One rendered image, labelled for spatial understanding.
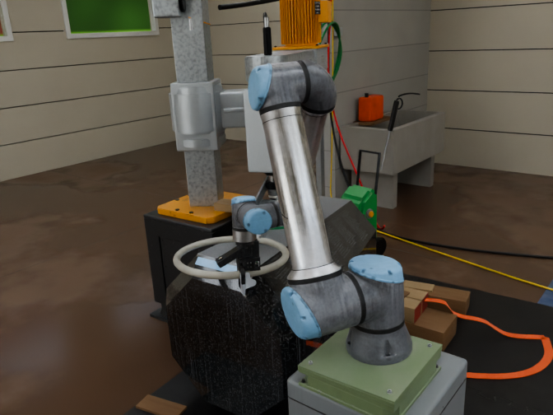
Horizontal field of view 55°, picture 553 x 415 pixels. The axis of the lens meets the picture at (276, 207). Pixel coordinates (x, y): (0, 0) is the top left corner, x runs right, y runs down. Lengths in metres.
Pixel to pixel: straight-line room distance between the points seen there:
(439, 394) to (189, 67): 2.34
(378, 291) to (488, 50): 6.00
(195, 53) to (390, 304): 2.17
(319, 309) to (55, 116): 7.62
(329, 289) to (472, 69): 6.13
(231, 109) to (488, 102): 4.62
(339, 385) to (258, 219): 0.63
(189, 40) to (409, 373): 2.33
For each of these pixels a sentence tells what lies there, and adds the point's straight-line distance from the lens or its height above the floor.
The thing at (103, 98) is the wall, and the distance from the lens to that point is 9.15.
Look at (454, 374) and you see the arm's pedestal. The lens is 1.69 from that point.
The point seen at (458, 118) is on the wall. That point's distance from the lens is 7.45.
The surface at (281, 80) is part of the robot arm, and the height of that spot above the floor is 1.70.
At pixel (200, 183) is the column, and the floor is 0.94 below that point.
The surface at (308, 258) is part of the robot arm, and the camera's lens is 1.39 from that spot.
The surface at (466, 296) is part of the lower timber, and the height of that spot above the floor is 0.13.
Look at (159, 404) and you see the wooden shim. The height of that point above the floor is 0.03.
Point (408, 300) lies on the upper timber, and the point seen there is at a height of 0.24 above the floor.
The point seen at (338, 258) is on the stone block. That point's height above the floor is 0.70.
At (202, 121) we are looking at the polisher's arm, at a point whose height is 1.34.
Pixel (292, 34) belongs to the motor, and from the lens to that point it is 3.21.
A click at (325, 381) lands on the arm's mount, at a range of 1.53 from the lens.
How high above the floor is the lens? 1.81
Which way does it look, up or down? 18 degrees down
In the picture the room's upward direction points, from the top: 3 degrees counter-clockwise
